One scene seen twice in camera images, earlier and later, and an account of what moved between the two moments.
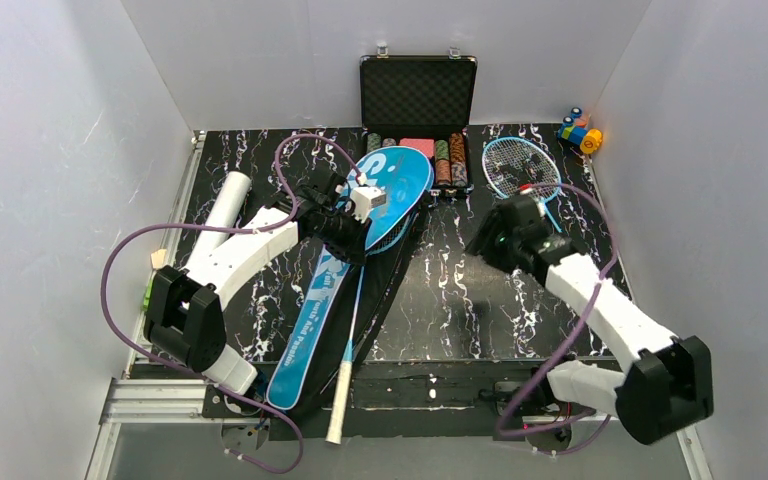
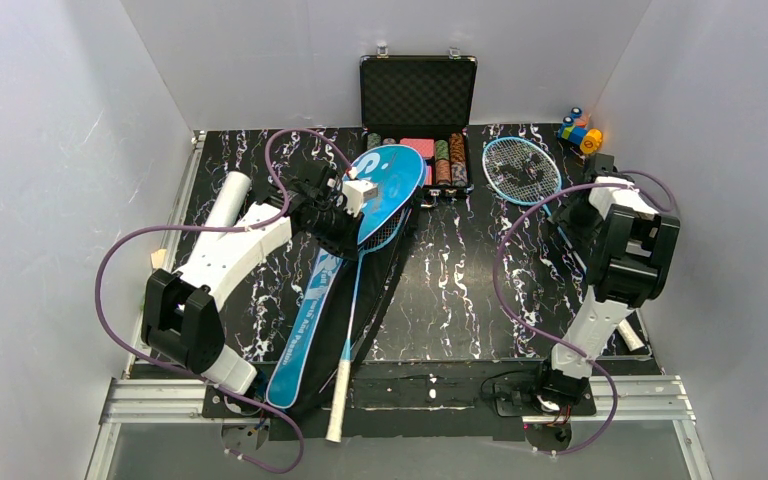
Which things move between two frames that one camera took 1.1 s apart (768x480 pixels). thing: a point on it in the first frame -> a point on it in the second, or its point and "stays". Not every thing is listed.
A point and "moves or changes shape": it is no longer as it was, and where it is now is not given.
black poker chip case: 426,102 stays
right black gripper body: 490,232 -> 573,216
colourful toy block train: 574,130 stays
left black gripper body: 347,234 stays
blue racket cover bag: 340,303 moves or changes shape
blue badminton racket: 517,166 stays
